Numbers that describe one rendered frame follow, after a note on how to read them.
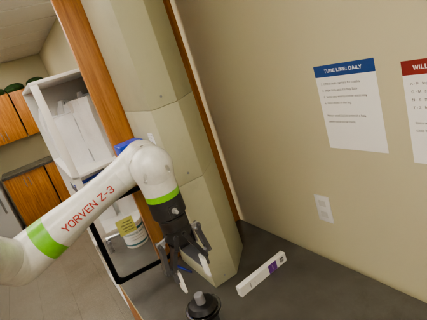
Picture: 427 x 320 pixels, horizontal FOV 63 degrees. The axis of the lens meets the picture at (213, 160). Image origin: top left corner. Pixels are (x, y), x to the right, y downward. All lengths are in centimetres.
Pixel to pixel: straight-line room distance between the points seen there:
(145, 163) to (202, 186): 53
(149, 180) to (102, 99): 77
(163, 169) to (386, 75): 62
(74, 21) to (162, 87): 51
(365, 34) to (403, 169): 38
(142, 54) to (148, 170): 51
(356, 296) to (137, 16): 119
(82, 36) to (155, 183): 88
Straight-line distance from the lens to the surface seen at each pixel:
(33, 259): 103
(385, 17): 100
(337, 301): 133
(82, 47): 158
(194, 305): 109
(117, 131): 158
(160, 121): 125
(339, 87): 112
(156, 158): 85
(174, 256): 98
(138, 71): 123
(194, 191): 133
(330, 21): 109
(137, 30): 125
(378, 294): 135
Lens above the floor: 185
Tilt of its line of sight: 17 degrees down
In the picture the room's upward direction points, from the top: 18 degrees counter-clockwise
